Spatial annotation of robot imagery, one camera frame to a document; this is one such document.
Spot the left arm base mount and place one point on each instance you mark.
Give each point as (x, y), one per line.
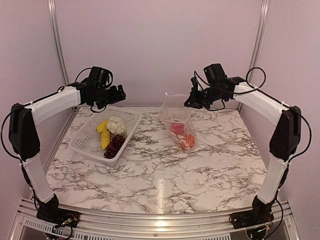
(57, 216)

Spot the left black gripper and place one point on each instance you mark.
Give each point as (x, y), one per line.
(114, 97)

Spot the aluminium frame post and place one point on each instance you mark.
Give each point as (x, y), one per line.
(57, 40)
(261, 29)

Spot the left aluminium frame post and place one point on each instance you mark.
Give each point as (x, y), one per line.
(57, 40)

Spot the yellow banana piece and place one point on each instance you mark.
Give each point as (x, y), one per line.
(102, 126)

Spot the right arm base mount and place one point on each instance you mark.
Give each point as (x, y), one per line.
(259, 214)

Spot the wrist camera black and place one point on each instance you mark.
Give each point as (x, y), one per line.
(214, 73)
(102, 76)

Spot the white plastic basket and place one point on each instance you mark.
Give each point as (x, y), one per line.
(87, 140)

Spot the clear zip top bag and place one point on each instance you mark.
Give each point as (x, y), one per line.
(176, 118)

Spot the dark red grape bunch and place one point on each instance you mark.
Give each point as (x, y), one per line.
(115, 145)

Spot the white cauliflower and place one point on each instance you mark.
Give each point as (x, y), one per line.
(116, 126)

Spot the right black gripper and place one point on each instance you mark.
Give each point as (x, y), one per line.
(193, 96)

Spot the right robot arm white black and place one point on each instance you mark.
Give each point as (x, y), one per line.
(285, 119)

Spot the yellow corn cob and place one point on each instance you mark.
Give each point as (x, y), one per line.
(105, 139)

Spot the front aluminium rail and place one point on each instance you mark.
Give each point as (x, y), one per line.
(107, 225)

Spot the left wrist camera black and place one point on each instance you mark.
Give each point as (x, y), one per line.
(102, 76)

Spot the red bell pepper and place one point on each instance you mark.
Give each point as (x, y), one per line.
(179, 129)

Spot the right aluminium frame post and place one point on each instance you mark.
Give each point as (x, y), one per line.
(261, 29)

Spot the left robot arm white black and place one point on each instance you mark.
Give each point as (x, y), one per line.
(23, 136)

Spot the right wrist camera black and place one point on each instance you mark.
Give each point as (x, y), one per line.
(214, 73)

